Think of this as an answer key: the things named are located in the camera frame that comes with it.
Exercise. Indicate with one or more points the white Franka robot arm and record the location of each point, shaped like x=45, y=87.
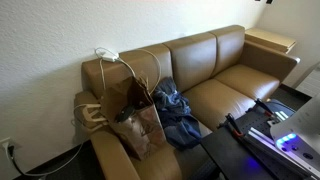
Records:
x=306, y=123

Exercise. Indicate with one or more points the aluminium mounting rail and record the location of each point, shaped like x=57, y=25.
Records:
x=266, y=138

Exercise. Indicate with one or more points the red black clamp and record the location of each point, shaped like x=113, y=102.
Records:
x=263, y=106
x=233, y=125

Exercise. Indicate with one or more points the white slatted panel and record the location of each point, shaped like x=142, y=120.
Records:
x=311, y=83

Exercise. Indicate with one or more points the black item in paper bag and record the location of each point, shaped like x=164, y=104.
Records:
x=124, y=114

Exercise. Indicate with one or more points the blue denim clothing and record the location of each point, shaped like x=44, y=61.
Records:
x=176, y=116

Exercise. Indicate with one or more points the white wall outlet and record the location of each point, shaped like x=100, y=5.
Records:
x=4, y=143

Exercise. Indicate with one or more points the brown paper shopping bag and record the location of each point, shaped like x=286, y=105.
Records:
x=143, y=130

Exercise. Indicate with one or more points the light wooden side table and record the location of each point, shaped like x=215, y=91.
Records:
x=270, y=38

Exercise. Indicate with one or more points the tan leather sofa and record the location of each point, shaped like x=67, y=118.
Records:
x=200, y=60

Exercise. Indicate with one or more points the black robot table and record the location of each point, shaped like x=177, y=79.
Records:
x=230, y=156

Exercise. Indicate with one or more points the white power adapter brick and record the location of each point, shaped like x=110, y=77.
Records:
x=110, y=57

